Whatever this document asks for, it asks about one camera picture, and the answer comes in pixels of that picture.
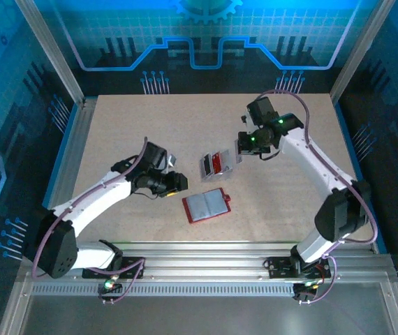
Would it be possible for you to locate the silver credit card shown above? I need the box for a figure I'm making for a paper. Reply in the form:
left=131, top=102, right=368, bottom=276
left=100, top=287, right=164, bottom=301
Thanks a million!
left=234, top=138, right=245, bottom=165

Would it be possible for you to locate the red card holder wallet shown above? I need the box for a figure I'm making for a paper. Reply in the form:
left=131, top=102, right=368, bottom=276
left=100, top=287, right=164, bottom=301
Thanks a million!
left=182, top=187, right=232, bottom=225

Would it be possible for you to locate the aluminium table rail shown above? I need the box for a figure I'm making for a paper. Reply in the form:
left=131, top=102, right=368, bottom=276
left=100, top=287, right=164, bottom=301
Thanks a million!
left=17, top=239, right=397, bottom=284

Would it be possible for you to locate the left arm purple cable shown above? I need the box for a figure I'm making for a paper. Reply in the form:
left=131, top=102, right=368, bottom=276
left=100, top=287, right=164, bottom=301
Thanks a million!
left=31, top=136, right=149, bottom=305

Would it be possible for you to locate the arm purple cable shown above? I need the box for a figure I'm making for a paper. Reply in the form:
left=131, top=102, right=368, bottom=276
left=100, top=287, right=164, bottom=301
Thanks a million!
left=31, top=136, right=149, bottom=305
left=260, top=89, right=380, bottom=305

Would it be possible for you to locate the aluminium side rail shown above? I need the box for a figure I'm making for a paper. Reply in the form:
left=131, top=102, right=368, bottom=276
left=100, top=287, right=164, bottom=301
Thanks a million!
left=43, top=97, right=98, bottom=224

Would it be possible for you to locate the slotted grey cable duct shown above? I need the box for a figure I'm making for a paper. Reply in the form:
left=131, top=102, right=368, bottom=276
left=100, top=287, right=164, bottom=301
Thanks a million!
left=30, top=283, right=297, bottom=298

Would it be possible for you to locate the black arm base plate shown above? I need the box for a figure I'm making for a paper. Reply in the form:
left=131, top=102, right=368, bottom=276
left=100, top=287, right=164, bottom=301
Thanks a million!
left=82, top=256, right=145, bottom=280
left=267, top=256, right=332, bottom=280

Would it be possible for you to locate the aluminium frame post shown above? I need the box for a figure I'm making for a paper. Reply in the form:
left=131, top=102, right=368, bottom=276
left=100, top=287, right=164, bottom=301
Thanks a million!
left=329, top=0, right=395, bottom=105
left=13, top=0, right=87, bottom=106

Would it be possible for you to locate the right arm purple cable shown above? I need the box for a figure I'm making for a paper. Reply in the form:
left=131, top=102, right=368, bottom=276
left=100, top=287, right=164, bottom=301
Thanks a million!
left=260, top=89, right=380, bottom=305

